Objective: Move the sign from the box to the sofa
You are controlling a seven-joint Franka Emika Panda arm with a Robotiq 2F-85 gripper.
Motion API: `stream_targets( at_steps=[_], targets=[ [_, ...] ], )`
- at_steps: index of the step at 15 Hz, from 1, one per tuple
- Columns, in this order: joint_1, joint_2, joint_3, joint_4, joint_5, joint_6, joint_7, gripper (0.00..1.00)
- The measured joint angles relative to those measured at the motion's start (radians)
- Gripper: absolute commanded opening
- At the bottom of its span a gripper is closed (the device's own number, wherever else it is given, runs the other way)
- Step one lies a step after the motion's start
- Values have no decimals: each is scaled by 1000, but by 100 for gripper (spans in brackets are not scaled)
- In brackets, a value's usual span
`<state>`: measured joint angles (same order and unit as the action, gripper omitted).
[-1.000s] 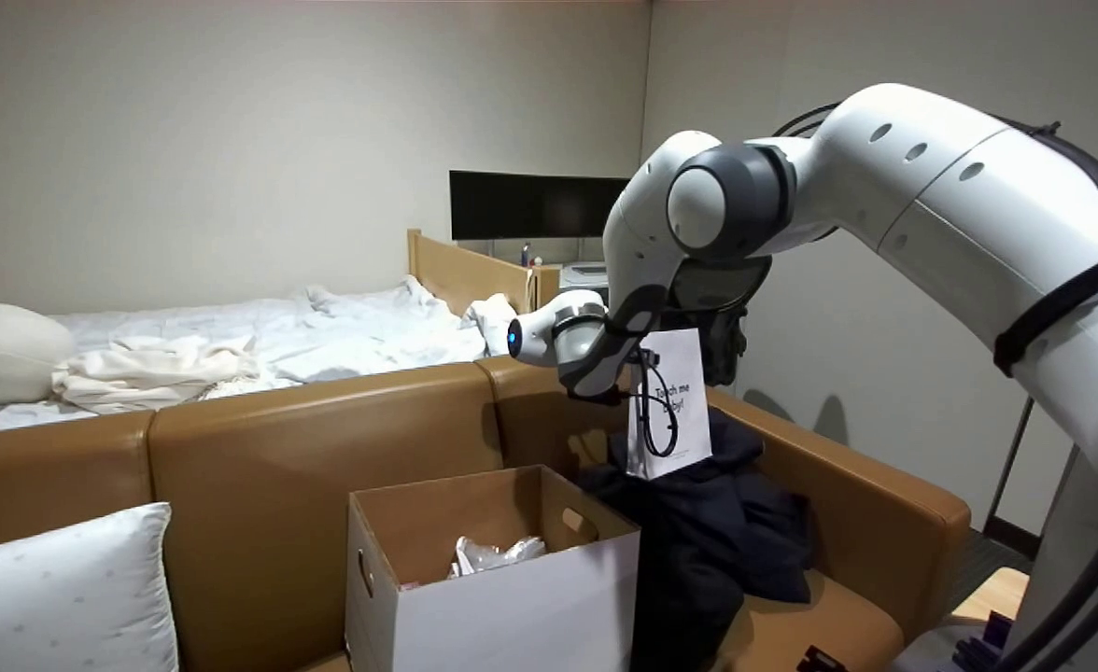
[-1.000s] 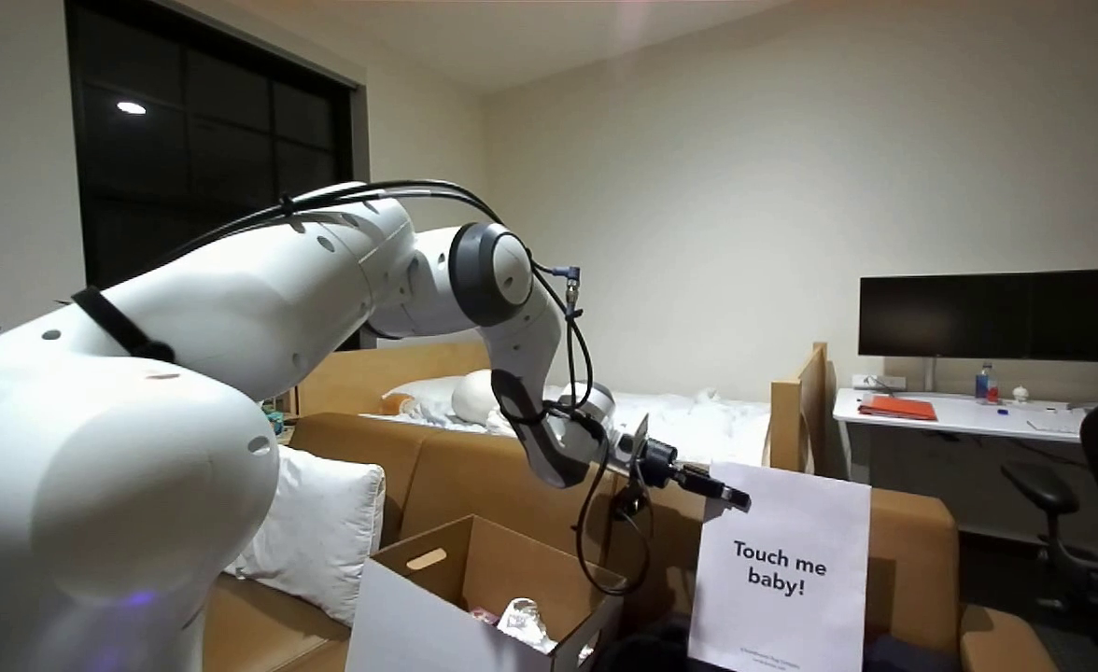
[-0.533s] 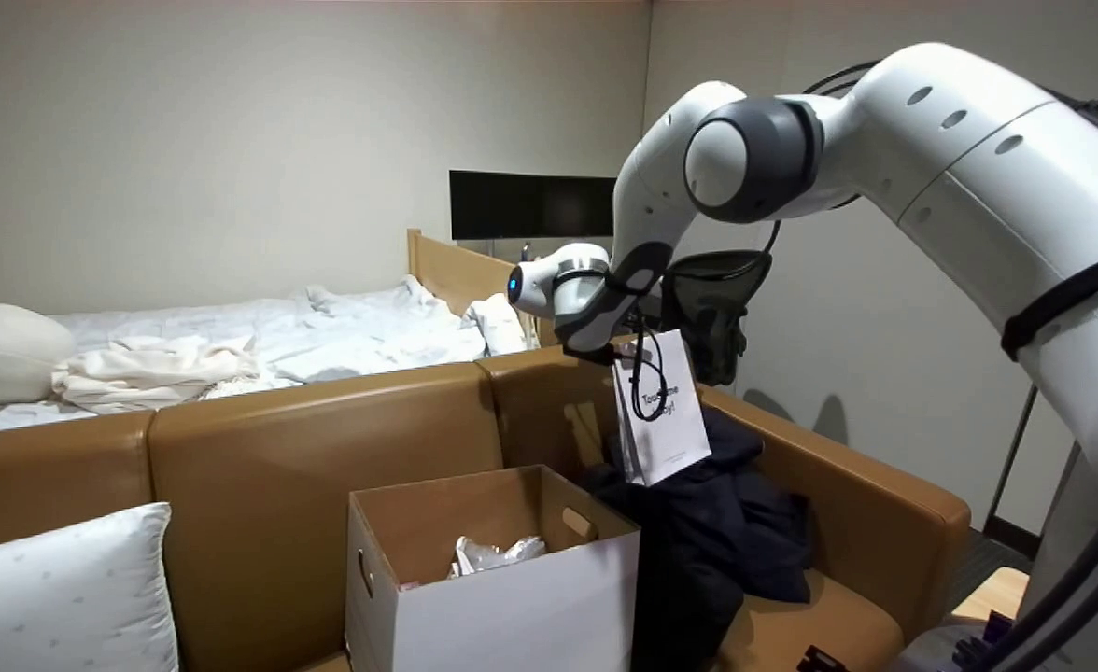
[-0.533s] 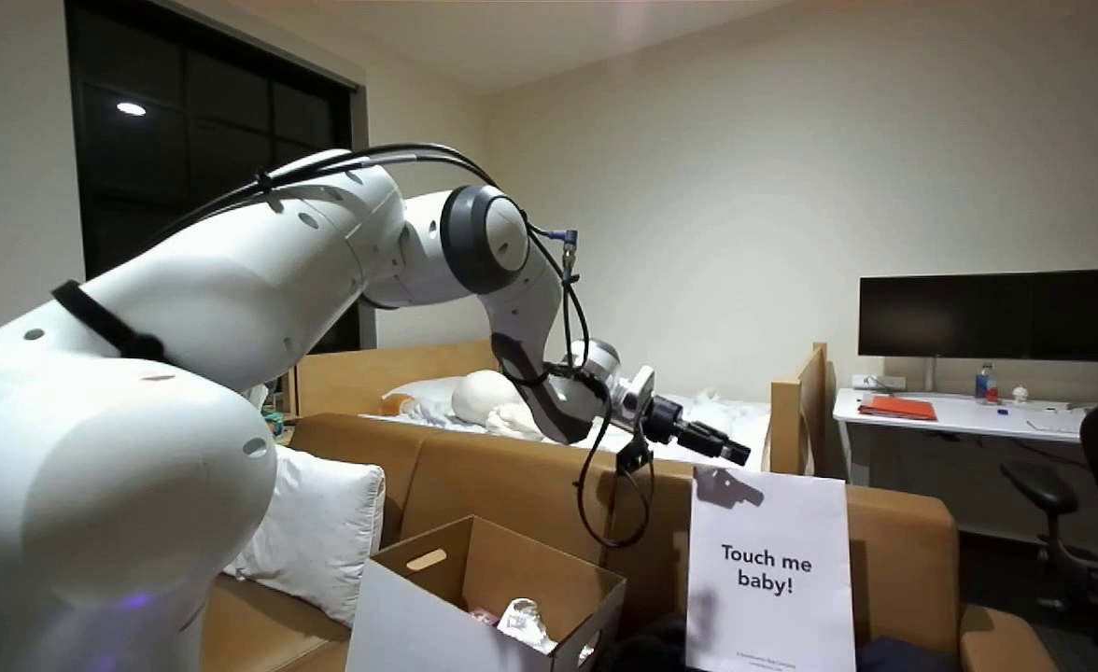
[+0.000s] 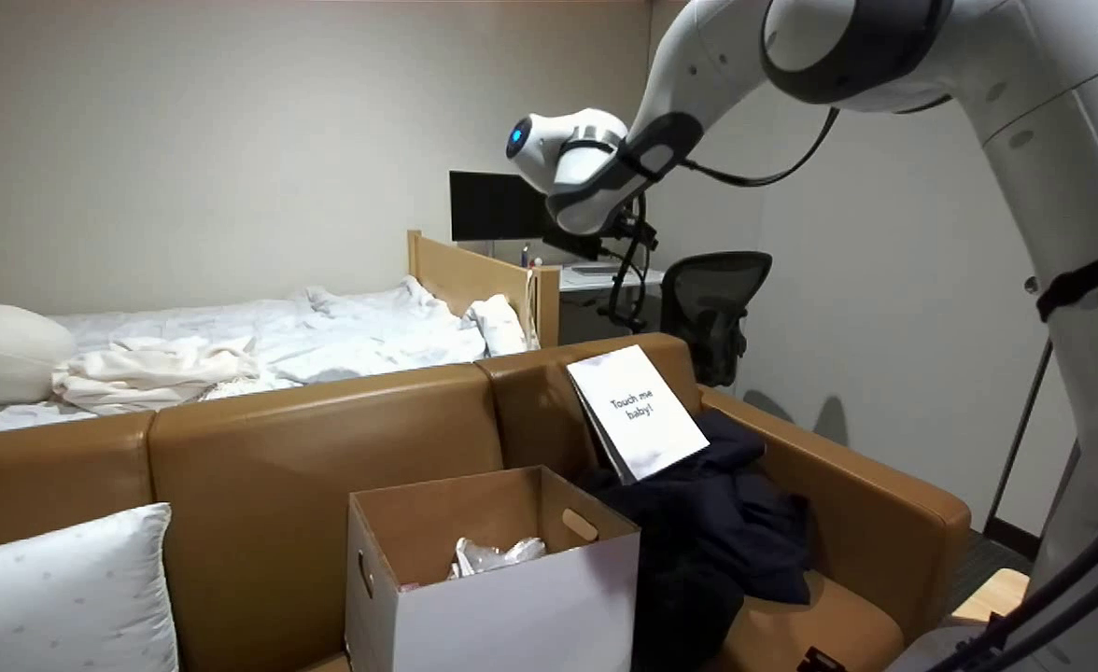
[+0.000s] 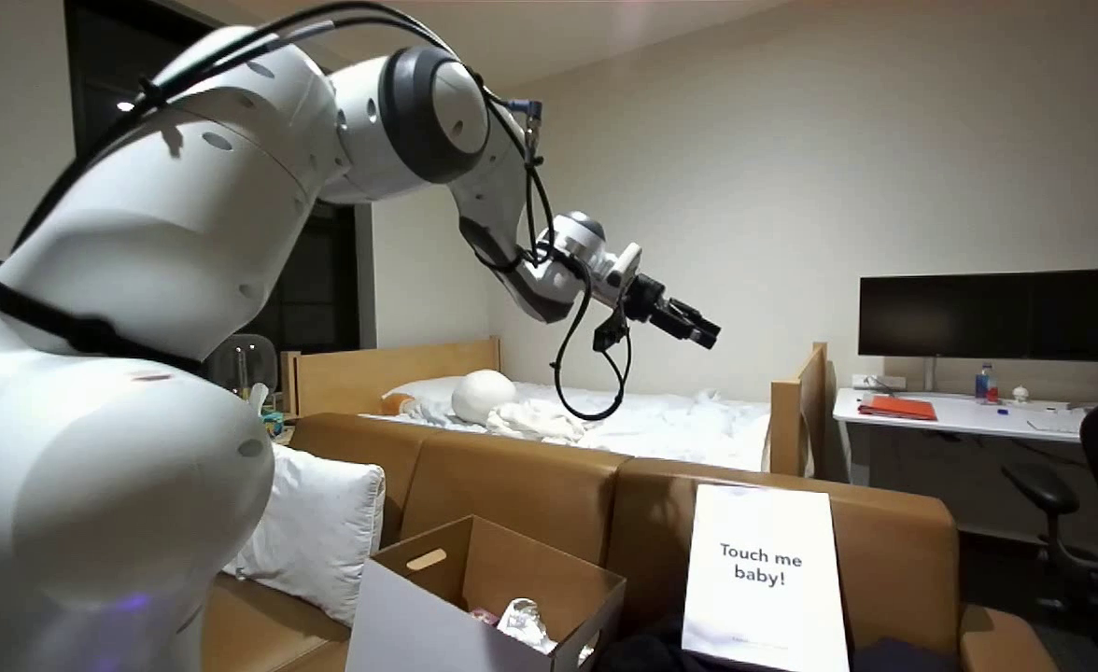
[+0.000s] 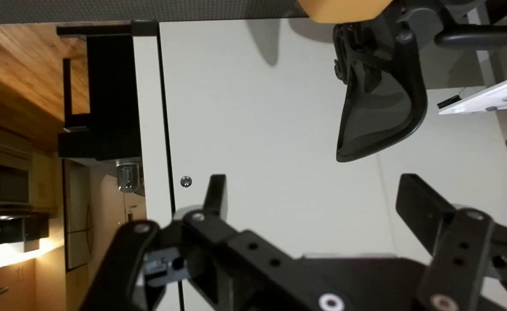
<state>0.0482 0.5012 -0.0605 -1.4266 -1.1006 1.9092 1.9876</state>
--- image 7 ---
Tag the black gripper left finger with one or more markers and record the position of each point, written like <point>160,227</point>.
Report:
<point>254,259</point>

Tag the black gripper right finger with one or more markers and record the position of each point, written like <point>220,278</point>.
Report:
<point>458,252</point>

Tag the dark glass cabinet door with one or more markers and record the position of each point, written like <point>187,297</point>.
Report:
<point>77,218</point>

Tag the metal door hinge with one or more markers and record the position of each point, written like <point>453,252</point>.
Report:
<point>129,175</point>

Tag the black mesh office chair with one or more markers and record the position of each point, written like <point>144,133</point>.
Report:
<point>380,114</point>

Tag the built-in oven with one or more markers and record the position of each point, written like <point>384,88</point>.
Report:
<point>13,183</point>

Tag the silver door lock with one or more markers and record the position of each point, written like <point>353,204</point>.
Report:
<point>187,182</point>

